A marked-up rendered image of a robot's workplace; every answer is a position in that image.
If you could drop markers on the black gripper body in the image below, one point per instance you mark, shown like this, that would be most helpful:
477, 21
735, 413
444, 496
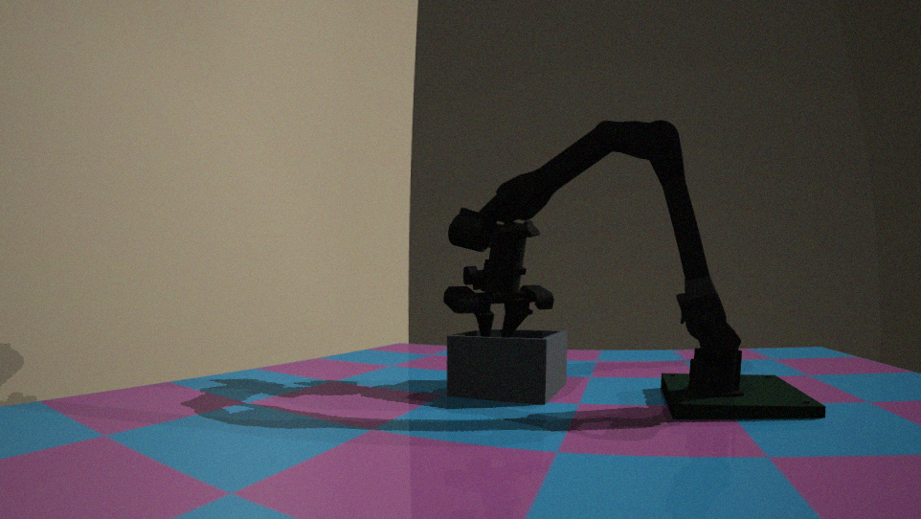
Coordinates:
502, 285

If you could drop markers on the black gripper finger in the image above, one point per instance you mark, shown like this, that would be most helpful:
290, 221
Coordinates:
485, 321
513, 318

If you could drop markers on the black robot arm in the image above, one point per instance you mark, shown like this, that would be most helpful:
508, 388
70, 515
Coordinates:
716, 367

